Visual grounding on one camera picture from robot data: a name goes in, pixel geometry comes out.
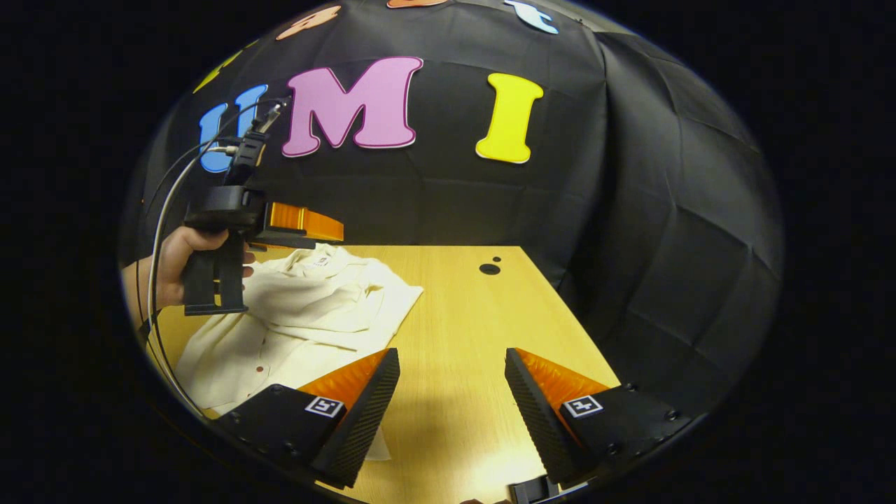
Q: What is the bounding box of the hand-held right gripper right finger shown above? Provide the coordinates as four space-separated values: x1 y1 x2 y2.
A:
504 348 694 487

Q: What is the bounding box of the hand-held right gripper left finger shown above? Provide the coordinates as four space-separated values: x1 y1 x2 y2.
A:
213 348 401 489

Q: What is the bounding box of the cream button shirt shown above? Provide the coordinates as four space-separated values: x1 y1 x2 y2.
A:
174 243 424 463

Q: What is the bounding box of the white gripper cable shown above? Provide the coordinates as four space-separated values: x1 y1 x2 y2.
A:
147 143 239 421

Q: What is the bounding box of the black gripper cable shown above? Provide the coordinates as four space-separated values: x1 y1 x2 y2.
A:
135 97 288 344

